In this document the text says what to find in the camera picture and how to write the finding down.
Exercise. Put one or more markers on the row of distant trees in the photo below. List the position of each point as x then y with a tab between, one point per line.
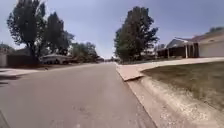
83	51

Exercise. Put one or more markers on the tall dark roadside tree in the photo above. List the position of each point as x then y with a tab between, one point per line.
136	33

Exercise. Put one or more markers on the grey asphalt road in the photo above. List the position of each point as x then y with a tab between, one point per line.
76	96

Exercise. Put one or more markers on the pale parked vehicle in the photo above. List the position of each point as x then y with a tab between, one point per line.
53	59

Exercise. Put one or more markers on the dark bushy tree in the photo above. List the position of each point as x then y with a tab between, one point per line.
56	35

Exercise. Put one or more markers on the concrete kerb and gutter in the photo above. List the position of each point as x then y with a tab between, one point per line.
166	103

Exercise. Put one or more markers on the dry grass verge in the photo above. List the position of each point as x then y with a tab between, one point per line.
193	80

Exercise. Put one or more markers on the dark wooden fence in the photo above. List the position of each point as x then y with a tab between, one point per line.
20	60

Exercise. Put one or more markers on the tall tree with trunk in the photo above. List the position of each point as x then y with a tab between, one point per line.
26	23

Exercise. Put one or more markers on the house with porch and garage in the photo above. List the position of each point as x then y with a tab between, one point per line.
206	48

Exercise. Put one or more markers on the pale pavement across road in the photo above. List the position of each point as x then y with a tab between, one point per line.
16	72

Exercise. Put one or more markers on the low tree behind fence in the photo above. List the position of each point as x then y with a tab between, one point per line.
6	48

